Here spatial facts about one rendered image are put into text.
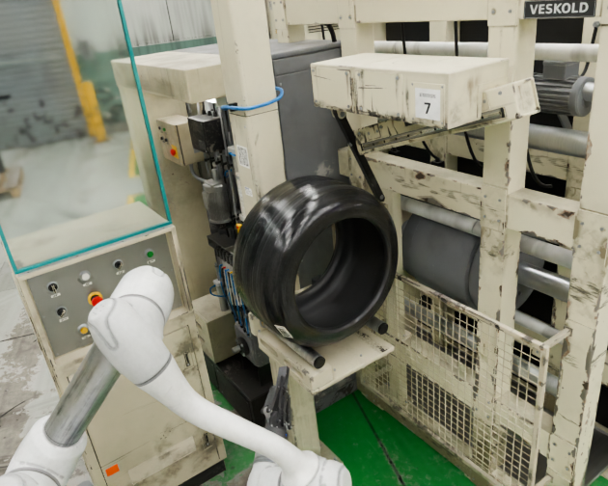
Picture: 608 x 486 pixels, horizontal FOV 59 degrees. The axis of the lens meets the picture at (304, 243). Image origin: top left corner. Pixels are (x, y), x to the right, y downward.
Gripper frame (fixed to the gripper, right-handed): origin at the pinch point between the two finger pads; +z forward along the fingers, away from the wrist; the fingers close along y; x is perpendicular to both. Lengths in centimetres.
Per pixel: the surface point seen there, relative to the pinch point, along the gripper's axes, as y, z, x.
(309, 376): 17.2, 9.7, -1.8
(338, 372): 28.5, 16.2, 2.6
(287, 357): 17.2, 18.9, -11.8
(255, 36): -63, 83, 16
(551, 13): -38, 68, 96
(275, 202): -28, 45, 8
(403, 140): -17, 69, 46
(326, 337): 12.6, 20.0, 6.3
